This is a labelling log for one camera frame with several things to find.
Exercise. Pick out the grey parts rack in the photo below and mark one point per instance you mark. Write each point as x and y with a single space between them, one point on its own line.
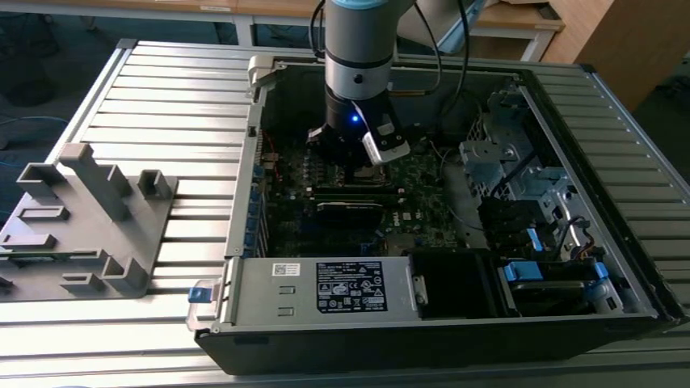
96 226

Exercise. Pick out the bronze chipset heatsink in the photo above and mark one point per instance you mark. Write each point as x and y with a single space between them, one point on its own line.
399 244

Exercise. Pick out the wooden cabinet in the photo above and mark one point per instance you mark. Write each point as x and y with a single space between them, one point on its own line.
619 40

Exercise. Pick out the black RAM slot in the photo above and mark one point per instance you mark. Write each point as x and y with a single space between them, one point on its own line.
352 188
355 197

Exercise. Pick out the black hard disk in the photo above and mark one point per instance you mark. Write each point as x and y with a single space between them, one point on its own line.
544 297

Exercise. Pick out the blue disk carrier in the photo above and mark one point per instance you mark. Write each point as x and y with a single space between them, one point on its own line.
531 238
519 271
599 271

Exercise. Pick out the black office chair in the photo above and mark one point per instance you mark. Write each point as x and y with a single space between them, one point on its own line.
24 48

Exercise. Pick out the black open PC case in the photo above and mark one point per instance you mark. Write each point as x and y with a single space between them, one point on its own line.
431 347

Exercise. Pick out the metal disk bay cage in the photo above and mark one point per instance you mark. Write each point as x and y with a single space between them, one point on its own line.
484 153

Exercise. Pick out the CPU socket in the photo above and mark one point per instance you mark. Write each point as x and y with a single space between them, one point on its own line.
366 184

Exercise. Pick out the green motherboard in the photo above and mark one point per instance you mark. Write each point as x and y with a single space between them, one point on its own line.
426 202

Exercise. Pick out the black graphics card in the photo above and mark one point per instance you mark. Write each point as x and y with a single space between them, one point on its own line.
347 216

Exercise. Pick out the blue case latch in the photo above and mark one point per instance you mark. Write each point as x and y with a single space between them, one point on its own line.
197 294

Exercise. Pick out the wooden desk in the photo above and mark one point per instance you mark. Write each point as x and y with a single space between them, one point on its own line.
161 3
511 22

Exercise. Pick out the silver power supply unit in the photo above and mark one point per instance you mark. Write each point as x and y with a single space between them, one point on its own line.
259 291

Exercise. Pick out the green RAM stick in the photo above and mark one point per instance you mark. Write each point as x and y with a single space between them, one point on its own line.
37 255

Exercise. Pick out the silver CPU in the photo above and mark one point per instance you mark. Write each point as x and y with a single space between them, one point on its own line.
368 174

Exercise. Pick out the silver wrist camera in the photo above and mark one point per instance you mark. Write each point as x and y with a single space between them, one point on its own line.
384 147

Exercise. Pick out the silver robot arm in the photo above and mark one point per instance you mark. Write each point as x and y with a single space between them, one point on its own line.
358 48

